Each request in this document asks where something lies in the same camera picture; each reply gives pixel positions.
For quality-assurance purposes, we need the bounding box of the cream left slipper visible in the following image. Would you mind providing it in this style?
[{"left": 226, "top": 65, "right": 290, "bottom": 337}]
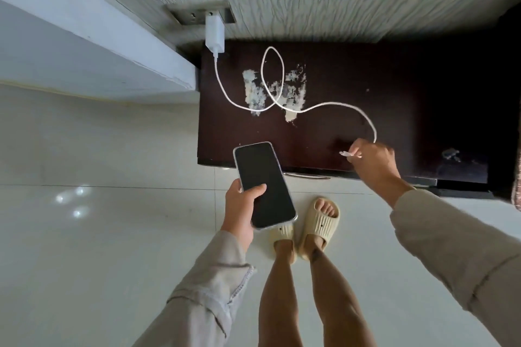
[{"left": 268, "top": 222, "right": 298, "bottom": 265}]

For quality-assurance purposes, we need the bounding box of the person's leg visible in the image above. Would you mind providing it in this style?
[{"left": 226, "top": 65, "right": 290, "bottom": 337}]
[
  {"left": 306, "top": 199, "right": 376, "bottom": 347},
  {"left": 258, "top": 239, "right": 303, "bottom": 347}
]

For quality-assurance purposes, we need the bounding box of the silver wall socket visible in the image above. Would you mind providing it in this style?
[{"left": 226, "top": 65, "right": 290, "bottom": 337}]
[{"left": 166, "top": 0, "right": 237, "bottom": 26}]

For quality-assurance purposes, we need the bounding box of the person's right forearm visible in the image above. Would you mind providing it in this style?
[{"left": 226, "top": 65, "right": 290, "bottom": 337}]
[{"left": 374, "top": 180, "right": 521, "bottom": 347}]

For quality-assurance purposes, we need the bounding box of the person's left forearm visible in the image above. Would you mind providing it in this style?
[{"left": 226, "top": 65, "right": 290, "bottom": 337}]
[{"left": 132, "top": 230, "right": 257, "bottom": 347}]

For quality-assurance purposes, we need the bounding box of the person's left leg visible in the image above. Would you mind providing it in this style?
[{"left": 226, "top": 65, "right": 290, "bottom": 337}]
[{"left": 258, "top": 239, "right": 303, "bottom": 347}]

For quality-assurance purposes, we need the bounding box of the white charging cable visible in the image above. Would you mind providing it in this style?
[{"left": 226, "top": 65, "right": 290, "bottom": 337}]
[{"left": 212, "top": 46, "right": 378, "bottom": 158}]

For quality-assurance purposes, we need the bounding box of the cream slipper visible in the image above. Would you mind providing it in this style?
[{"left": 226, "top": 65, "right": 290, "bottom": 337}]
[
  {"left": 268, "top": 222, "right": 298, "bottom": 265},
  {"left": 298, "top": 196, "right": 340, "bottom": 262}
]

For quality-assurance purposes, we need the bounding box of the person's right hand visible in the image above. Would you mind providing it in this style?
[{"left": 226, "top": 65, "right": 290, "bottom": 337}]
[{"left": 347, "top": 138, "right": 412, "bottom": 193}]

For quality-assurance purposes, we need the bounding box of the black smartphone with clear case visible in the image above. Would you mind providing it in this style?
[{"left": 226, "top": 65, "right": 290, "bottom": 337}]
[{"left": 233, "top": 141, "right": 298, "bottom": 230}]

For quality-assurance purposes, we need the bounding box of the person's left hand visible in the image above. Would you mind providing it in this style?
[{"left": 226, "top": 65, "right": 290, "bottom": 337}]
[{"left": 221, "top": 178, "right": 268, "bottom": 253}]

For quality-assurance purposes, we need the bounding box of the cream right slipper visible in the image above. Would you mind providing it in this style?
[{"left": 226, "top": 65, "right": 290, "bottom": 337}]
[{"left": 298, "top": 196, "right": 340, "bottom": 262}]

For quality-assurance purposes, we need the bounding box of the white charger adapter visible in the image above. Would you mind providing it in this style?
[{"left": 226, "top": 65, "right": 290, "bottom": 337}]
[{"left": 205, "top": 11, "right": 225, "bottom": 54}]

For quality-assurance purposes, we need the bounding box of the dark brown wooden cabinet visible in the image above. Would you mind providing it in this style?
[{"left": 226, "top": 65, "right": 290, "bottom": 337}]
[{"left": 197, "top": 3, "right": 521, "bottom": 201}]

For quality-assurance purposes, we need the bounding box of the person's right leg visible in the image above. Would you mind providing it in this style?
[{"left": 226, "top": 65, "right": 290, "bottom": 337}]
[{"left": 306, "top": 199, "right": 376, "bottom": 347}]

